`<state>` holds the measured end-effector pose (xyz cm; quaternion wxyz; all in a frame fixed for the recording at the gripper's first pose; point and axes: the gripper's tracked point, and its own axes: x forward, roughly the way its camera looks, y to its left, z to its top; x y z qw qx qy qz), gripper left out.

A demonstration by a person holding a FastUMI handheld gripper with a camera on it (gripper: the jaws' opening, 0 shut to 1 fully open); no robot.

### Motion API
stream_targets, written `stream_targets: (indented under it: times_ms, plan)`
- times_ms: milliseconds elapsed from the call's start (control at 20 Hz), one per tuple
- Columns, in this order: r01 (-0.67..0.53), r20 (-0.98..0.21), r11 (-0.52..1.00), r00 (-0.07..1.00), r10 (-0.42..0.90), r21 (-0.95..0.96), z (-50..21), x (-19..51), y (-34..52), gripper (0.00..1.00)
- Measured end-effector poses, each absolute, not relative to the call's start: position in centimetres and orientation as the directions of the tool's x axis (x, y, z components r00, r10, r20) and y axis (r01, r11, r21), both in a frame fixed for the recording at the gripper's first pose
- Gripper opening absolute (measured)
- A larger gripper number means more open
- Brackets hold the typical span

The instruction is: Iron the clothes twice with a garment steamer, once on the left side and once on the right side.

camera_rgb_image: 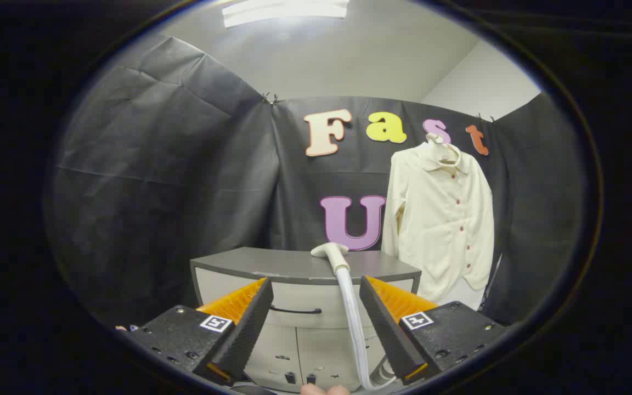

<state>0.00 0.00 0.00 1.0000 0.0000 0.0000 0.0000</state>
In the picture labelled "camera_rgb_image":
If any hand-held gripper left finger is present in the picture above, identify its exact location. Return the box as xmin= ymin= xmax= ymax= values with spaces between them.
xmin=124 ymin=277 xmax=274 ymax=387

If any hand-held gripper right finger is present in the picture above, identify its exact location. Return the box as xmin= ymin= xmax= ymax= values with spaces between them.
xmin=359 ymin=275 xmax=507 ymax=386

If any white garment steamer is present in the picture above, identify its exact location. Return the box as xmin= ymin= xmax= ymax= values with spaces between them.
xmin=311 ymin=242 xmax=400 ymax=392

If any cream button shirt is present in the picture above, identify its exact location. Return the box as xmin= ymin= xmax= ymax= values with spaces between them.
xmin=381 ymin=142 xmax=495 ymax=305

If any grey cabinet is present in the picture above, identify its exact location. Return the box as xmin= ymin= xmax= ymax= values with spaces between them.
xmin=190 ymin=247 xmax=422 ymax=393

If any white hanging cloth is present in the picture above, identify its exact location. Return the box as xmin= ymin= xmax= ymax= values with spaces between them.
xmin=442 ymin=276 xmax=487 ymax=312

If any white plastic hanger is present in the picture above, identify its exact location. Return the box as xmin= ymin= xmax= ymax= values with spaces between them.
xmin=426 ymin=133 xmax=460 ymax=166

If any black backdrop cloth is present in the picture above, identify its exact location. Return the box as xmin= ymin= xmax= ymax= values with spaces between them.
xmin=44 ymin=33 xmax=588 ymax=330

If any ceiling light panel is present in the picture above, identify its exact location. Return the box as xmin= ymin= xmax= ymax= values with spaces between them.
xmin=222 ymin=0 xmax=349 ymax=29

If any black cabinet drawer handle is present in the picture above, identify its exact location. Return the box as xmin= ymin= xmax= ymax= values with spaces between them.
xmin=270 ymin=305 xmax=323 ymax=315

